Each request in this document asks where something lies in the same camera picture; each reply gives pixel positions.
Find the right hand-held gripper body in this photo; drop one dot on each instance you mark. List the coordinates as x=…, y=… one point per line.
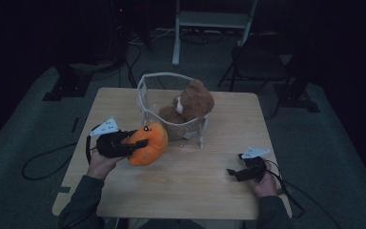
x=254, y=165

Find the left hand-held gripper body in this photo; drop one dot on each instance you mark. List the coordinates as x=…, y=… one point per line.
x=109, y=144

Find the orange plush toy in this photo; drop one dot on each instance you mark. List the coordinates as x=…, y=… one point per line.
x=154, y=140

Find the clear plastic storage bag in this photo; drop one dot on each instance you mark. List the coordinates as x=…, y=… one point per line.
x=149, y=95

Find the brown teddy bear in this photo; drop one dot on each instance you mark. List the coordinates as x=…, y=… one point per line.
x=193, y=100

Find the person's left hand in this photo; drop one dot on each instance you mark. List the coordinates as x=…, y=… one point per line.
x=101, y=167

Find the person's right hand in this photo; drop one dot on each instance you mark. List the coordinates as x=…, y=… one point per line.
x=267, y=186

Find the black tape strip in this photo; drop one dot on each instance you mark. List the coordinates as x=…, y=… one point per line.
x=75, y=124

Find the black stand base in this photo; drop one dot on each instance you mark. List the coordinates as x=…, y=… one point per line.
x=68, y=86
x=295, y=95

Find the black folding chair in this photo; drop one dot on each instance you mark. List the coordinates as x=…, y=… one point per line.
x=257, y=63

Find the dark equipment tower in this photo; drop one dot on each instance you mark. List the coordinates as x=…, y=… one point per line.
x=119, y=31

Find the white metal frame stand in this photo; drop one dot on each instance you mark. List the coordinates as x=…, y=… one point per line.
x=211, y=19

